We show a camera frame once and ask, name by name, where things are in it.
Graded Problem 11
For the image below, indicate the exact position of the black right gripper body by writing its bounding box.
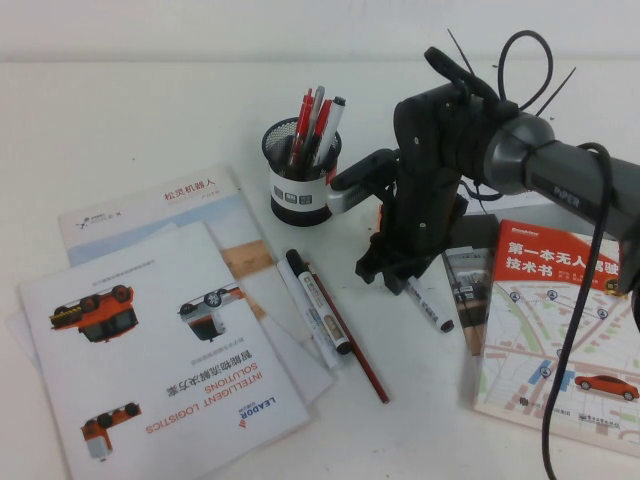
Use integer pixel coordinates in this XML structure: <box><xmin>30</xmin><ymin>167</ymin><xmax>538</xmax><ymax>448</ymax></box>
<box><xmin>368</xmin><ymin>82</ymin><xmax>490</xmax><ymax>267</ymax></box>

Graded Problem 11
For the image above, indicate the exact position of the grey pen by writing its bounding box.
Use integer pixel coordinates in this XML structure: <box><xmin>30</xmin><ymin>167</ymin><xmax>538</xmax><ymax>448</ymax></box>
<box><xmin>303</xmin><ymin>85</ymin><xmax>327</xmax><ymax>162</ymax></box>

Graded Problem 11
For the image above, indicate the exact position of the white marker with brown label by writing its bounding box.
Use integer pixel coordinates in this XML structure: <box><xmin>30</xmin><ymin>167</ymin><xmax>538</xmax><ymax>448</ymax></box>
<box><xmin>284</xmin><ymin>248</ymin><xmax>354</xmax><ymax>357</ymax></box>

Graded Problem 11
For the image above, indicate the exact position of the Leador logistics brochure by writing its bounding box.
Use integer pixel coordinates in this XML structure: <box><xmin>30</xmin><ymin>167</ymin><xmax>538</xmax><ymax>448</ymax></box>
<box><xmin>16</xmin><ymin>220</ymin><xmax>312</xmax><ymax>480</ymax></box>

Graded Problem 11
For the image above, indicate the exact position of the white marker with black caps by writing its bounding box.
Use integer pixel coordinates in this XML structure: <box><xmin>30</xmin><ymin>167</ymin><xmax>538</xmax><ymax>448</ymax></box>
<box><xmin>405</xmin><ymin>276</ymin><xmax>455</xmax><ymax>334</ymax></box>

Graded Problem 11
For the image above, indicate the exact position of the red pen with clip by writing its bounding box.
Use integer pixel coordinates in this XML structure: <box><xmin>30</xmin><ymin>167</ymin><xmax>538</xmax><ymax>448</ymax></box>
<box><xmin>311</xmin><ymin>99</ymin><xmax>335</xmax><ymax>167</ymax></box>
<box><xmin>291</xmin><ymin>88</ymin><xmax>315</xmax><ymax>167</ymax></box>

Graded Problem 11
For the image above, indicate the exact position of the black zip tie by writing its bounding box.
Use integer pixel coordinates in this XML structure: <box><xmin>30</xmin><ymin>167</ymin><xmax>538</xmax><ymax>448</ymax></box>
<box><xmin>535</xmin><ymin>66</ymin><xmax>577</xmax><ymax>115</ymax></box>
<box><xmin>446</xmin><ymin>28</ymin><xmax>477</xmax><ymax>77</ymax></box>

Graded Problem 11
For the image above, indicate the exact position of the AgileX brochure with blue band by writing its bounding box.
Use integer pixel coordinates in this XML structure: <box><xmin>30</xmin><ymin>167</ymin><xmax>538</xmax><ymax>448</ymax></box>
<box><xmin>56</xmin><ymin>165</ymin><xmax>337</xmax><ymax>407</ymax></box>

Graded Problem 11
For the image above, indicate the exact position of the red pencil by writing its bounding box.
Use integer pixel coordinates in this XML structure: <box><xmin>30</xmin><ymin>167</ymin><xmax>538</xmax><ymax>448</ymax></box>
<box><xmin>305</xmin><ymin>263</ymin><xmax>391</xmax><ymax>405</ymax></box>

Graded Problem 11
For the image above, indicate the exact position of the black mesh pen holder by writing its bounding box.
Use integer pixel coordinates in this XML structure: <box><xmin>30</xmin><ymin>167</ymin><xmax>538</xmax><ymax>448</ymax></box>
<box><xmin>259</xmin><ymin>123</ymin><xmax>343</xmax><ymax>224</ymax></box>

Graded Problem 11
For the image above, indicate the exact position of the white paper sheet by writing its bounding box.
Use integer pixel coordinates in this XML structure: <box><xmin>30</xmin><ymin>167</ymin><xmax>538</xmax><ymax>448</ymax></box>
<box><xmin>4</xmin><ymin>308</ymin><xmax>44</xmax><ymax>374</ymax></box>

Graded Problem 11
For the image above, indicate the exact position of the red book with map cover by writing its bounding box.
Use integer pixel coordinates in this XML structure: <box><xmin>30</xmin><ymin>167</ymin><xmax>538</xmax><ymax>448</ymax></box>
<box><xmin>471</xmin><ymin>218</ymin><xmax>640</xmax><ymax>457</ymax></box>

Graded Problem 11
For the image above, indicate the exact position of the AgileX brochure with room photo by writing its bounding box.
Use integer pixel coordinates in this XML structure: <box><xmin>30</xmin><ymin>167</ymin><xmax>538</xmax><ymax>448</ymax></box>
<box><xmin>441</xmin><ymin>192</ymin><xmax>551</xmax><ymax>358</ymax></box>

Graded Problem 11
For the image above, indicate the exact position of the white marker with black cap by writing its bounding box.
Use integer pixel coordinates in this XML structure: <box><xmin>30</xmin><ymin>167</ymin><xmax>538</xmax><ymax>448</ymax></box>
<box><xmin>319</xmin><ymin>95</ymin><xmax>348</xmax><ymax>166</ymax></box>

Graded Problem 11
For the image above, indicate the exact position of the black cable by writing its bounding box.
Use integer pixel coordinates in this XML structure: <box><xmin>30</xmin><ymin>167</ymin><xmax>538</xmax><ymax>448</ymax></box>
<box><xmin>423</xmin><ymin>29</ymin><xmax>619</xmax><ymax>480</ymax></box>

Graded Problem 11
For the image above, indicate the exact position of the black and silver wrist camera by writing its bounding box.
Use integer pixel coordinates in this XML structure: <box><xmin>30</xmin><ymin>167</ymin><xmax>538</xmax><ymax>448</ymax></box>
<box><xmin>327</xmin><ymin>148</ymin><xmax>401</xmax><ymax>217</ymax></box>

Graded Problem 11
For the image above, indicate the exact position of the plain white marker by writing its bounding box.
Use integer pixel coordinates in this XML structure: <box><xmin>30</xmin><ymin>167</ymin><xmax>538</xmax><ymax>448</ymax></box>
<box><xmin>276</xmin><ymin>259</ymin><xmax>343</xmax><ymax>370</ymax></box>

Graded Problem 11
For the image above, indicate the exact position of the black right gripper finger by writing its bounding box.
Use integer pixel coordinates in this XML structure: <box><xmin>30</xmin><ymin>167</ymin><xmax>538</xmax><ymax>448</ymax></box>
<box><xmin>355</xmin><ymin>246</ymin><xmax>397</xmax><ymax>287</ymax></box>
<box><xmin>385</xmin><ymin>256</ymin><xmax>427</xmax><ymax>297</ymax></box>

